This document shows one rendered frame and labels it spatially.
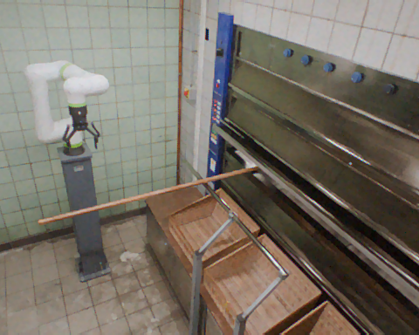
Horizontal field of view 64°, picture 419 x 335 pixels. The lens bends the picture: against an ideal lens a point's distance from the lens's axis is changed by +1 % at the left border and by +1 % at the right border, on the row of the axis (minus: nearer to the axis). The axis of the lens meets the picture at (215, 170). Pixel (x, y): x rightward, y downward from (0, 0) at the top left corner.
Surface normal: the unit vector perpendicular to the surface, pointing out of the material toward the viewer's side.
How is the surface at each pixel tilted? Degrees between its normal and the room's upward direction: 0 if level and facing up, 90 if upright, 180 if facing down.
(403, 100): 90
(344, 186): 70
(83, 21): 90
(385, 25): 90
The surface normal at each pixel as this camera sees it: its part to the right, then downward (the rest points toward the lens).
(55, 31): 0.48, 0.48
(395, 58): -0.88, 0.19
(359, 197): -0.79, -0.11
